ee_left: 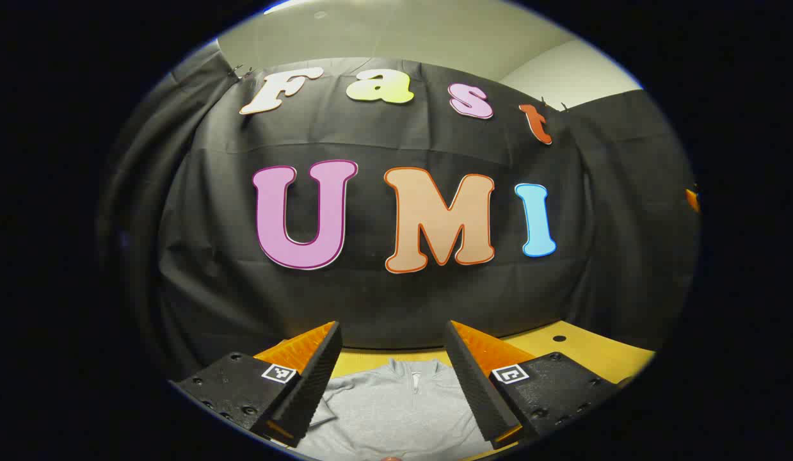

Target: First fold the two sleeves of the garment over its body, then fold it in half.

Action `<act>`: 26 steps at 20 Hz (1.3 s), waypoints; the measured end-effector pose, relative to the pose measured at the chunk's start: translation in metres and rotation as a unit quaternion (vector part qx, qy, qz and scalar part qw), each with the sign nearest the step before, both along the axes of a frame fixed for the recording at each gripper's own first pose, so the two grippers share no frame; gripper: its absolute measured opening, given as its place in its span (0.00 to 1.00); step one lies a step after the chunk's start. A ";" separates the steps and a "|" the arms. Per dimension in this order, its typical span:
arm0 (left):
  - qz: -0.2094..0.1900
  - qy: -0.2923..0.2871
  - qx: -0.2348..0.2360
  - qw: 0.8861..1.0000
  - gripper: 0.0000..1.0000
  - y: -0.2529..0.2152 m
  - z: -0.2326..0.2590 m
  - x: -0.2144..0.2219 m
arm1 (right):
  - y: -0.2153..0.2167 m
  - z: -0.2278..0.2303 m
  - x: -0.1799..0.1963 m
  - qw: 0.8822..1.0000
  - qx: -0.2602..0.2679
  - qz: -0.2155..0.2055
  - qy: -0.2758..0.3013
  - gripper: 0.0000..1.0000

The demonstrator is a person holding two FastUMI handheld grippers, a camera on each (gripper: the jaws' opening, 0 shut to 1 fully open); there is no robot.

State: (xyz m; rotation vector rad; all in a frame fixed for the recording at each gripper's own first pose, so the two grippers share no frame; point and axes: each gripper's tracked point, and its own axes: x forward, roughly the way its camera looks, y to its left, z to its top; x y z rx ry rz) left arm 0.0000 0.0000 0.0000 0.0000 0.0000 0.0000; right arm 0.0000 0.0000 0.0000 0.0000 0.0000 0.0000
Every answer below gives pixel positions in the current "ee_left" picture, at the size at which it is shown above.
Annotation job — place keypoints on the black backdrop cloth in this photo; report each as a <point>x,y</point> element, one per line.
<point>370,301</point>

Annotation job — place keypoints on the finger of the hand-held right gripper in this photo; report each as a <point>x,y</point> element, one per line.
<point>693,200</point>

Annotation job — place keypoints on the grey zip-neck sweatshirt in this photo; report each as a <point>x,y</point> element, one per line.
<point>396,416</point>

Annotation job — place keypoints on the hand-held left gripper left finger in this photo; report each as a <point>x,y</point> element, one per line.
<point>310,384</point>

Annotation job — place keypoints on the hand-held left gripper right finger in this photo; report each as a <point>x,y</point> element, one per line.
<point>476,384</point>

